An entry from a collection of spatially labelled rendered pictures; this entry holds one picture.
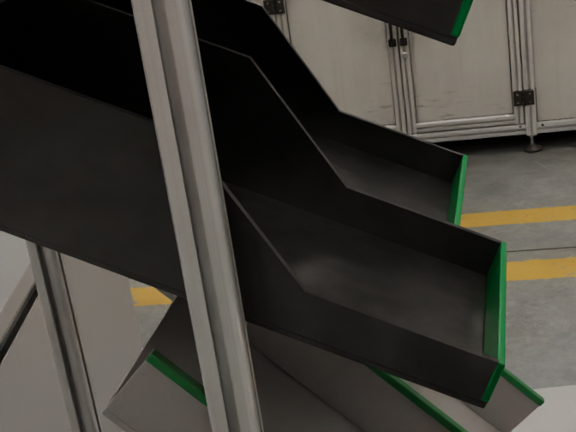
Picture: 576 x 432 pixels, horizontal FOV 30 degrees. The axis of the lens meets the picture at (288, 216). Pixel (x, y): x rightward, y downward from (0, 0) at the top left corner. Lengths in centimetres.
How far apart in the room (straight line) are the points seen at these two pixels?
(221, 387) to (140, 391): 6
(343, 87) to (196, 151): 400
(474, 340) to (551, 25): 386
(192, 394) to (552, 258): 302
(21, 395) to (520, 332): 179
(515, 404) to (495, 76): 362
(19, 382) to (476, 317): 108
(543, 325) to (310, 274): 258
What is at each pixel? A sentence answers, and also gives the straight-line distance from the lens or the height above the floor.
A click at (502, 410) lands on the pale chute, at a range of 81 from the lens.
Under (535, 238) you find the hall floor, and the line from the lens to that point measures 364.
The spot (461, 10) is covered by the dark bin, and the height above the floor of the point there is 136.
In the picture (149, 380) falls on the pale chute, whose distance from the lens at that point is 51.
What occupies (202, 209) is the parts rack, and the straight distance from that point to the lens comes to 42.
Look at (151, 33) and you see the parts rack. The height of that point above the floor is 137.
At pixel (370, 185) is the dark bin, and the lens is 67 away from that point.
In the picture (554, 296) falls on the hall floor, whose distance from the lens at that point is 325.
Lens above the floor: 144
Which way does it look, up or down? 21 degrees down
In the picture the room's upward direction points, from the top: 8 degrees counter-clockwise
